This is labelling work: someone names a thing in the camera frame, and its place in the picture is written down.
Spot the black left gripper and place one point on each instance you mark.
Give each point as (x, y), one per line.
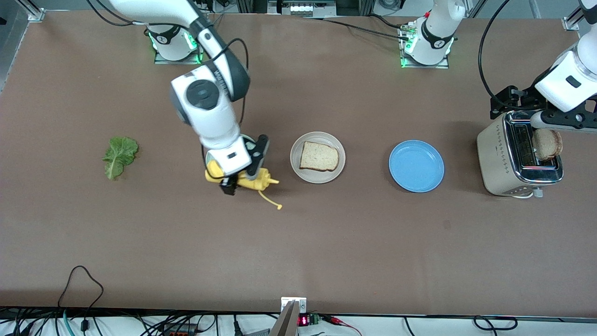
(518, 98)

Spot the yellow mustard squeeze bottle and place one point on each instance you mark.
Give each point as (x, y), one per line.
(256, 181)

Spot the round-topped bread slice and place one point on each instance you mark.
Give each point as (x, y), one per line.
(548, 143)

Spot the flat-bottomed bread slice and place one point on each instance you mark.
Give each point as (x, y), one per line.
(319, 156)

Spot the green lettuce leaf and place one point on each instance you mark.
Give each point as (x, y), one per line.
(120, 156)

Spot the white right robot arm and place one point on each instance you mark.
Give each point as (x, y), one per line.
(210, 107)

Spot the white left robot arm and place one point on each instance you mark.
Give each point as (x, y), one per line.
(566, 84)

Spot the mint green plate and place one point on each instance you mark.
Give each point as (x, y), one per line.
(246, 140)

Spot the beige plate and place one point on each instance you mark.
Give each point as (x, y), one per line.
(317, 177)

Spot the blue plate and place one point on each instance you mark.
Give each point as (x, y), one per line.
(416, 166)

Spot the beige chrome toaster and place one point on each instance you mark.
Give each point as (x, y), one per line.
(494, 154)

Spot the grey metal bar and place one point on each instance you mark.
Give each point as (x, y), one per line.
(284, 324)

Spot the white lit control unit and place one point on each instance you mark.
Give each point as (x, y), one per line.
(301, 8)

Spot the red digit display module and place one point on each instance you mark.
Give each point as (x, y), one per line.
(304, 320)

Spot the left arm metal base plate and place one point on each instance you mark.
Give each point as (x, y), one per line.
(424, 66)

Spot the aluminium corner bracket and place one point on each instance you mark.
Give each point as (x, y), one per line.
(35, 14)
(571, 22)

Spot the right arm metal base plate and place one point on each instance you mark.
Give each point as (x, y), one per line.
(177, 62)

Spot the white metal edge bracket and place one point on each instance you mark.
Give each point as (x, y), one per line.
(303, 305)

